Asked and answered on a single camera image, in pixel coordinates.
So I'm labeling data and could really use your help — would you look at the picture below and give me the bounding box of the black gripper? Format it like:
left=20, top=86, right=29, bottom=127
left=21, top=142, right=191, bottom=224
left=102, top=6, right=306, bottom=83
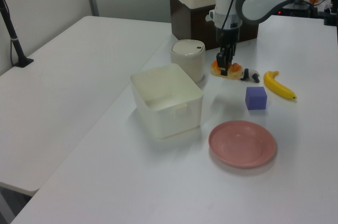
left=216, top=25, right=241, bottom=77

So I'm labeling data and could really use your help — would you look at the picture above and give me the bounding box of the orange glazed bread loaf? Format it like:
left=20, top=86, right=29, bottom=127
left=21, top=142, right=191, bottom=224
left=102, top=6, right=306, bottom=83
left=210, top=60, right=243, bottom=80

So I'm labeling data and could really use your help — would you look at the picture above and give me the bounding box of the pink plate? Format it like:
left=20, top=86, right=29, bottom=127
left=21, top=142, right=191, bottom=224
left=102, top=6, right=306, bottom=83
left=208, top=120, right=278, bottom=169

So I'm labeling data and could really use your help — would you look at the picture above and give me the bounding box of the small panda toy figure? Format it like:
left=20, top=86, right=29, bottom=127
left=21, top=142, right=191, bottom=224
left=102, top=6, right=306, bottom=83
left=240, top=68, right=261, bottom=83

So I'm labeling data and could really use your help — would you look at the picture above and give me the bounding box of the white lidded trash bin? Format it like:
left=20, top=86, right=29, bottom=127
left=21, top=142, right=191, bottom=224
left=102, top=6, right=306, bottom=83
left=170, top=39, right=206, bottom=82

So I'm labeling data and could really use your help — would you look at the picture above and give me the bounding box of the purple cube block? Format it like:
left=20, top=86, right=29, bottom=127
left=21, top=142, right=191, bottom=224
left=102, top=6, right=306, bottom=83
left=245, top=86, right=268, bottom=111

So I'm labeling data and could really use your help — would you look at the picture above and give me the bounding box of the yellow banana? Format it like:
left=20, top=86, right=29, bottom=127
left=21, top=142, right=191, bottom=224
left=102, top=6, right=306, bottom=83
left=264, top=70, right=297, bottom=100

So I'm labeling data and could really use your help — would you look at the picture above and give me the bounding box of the cream and brown appliance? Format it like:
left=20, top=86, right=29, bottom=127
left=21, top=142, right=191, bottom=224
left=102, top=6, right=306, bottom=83
left=169, top=0, right=259, bottom=51

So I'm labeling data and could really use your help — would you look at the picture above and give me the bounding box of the black electronics box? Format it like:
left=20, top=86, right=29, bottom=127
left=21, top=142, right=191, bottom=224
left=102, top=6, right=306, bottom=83
left=279, top=2, right=319, bottom=18

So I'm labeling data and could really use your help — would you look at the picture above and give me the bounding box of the cream plastic storage box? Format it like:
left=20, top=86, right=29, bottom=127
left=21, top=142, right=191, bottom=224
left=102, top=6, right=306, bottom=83
left=129, top=63, right=204, bottom=140

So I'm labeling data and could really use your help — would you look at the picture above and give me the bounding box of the black clamp stand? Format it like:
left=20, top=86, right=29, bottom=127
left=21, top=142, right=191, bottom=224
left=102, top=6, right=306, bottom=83
left=323, top=0, right=338, bottom=26

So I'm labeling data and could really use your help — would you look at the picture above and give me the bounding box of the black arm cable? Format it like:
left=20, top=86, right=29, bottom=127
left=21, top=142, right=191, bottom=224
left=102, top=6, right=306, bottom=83
left=221, top=0, right=267, bottom=31

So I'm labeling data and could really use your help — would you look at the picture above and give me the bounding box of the black pole camera stand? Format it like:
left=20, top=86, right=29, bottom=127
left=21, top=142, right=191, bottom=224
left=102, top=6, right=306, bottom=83
left=0, top=0, right=34, bottom=69

